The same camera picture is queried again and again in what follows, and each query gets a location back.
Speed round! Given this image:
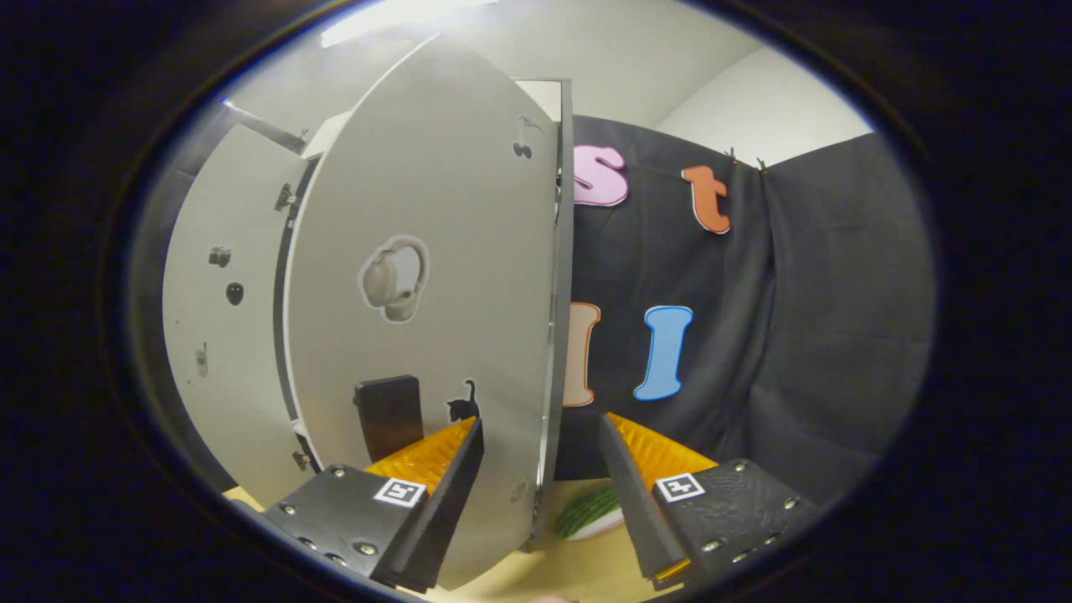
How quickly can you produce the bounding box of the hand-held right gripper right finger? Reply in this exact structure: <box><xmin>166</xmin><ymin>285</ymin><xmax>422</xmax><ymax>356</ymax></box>
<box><xmin>599</xmin><ymin>411</ymin><xmax>818</xmax><ymax>592</ymax></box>

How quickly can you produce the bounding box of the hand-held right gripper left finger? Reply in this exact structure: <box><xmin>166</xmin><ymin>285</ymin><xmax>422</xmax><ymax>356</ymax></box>
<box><xmin>262</xmin><ymin>416</ymin><xmax>485</xmax><ymax>593</ymax></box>

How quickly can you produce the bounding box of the grey cabinet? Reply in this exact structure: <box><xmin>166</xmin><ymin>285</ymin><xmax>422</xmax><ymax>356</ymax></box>
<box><xmin>285</xmin><ymin>78</ymin><xmax>575</xmax><ymax>537</ymax></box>

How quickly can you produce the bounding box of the black backdrop cloth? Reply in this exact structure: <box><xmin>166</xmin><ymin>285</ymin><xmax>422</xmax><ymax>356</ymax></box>
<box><xmin>126</xmin><ymin>100</ymin><xmax>937</xmax><ymax>512</ymax></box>

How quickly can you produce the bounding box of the green striped white object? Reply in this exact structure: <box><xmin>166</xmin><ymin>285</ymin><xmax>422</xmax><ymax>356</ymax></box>
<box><xmin>554</xmin><ymin>486</ymin><xmax>625</xmax><ymax>542</ymax></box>

